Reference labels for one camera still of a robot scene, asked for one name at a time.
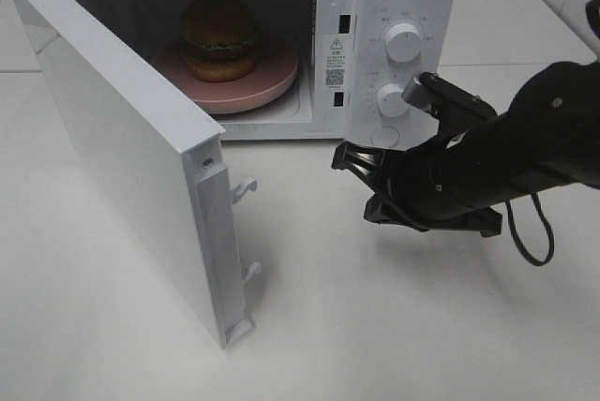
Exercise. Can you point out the glass microwave turntable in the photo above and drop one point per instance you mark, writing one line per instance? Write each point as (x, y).
(281, 109)

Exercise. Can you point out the toy burger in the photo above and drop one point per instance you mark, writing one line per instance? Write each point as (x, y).
(220, 40)

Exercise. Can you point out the round white door button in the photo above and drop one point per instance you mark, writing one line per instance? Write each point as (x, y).
(385, 137)

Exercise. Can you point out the white microwave oven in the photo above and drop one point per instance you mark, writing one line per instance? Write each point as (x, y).
(341, 49)

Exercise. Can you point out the white dial knob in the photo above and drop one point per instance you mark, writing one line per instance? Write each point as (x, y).
(390, 102)
(403, 41)

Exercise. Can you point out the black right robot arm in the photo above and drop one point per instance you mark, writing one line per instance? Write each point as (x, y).
(478, 158)

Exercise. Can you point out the white microwave door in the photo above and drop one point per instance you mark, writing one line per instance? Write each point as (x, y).
(154, 153)

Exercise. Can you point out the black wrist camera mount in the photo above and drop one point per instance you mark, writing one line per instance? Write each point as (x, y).
(456, 110)

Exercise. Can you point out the pink round plate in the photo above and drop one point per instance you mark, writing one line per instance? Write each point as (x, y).
(272, 77)

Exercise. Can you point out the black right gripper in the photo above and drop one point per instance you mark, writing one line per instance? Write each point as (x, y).
(408, 190)

